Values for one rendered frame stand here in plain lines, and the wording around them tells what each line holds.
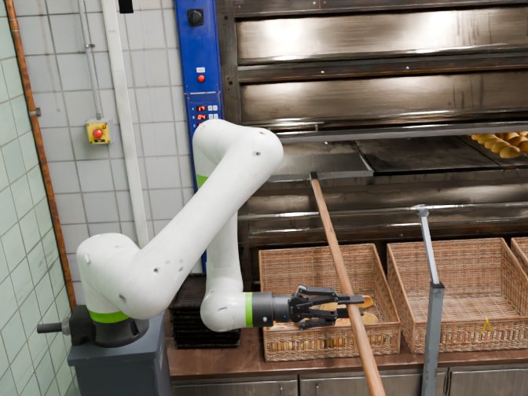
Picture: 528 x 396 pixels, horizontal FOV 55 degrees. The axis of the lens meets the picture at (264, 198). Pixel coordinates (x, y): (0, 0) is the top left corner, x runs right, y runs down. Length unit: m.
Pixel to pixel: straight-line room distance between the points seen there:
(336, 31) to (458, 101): 0.61
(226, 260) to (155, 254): 0.37
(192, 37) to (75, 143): 0.70
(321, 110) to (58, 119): 1.14
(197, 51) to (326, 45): 0.53
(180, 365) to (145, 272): 1.17
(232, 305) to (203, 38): 1.20
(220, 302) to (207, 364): 0.86
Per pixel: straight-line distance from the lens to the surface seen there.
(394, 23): 2.28
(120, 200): 2.43
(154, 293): 1.08
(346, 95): 2.27
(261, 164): 1.17
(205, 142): 1.30
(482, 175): 2.53
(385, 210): 2.03
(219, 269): 1.44
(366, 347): 1.25
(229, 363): 2.19
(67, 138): 2.41
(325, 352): 2.17
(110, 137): 2.28
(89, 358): 1.29
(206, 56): 2.18
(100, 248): 1.20
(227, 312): 1.35
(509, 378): 2.40
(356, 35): 2.24
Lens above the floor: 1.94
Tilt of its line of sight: 21 degrees down
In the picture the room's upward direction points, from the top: 3 degrees counter-clockwise
